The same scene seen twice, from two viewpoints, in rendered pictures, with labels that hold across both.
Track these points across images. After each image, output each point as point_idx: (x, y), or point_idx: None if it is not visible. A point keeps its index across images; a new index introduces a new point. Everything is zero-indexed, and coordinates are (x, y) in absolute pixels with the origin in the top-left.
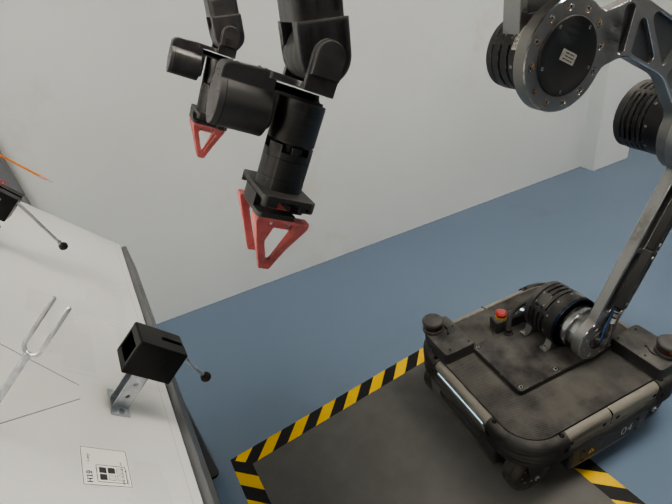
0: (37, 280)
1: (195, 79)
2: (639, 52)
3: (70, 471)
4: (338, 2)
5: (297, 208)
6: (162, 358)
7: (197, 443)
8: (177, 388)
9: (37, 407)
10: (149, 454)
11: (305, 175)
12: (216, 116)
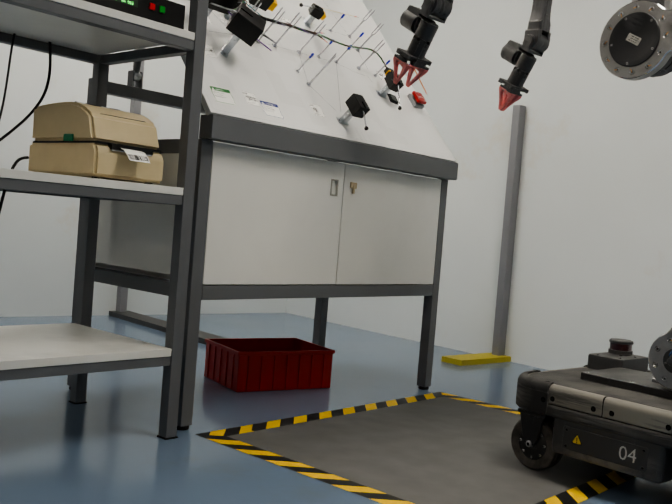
0: (380, 111)
1: (511, 63)
2: None
3: (310, 101)
4: None
5: (412, 62)
6: (355, 103)
7: (349, 153)
8: (371, 155)
9: (324, 98)
10: (329, 124)
11: (419, 49)
12: (400, 21)
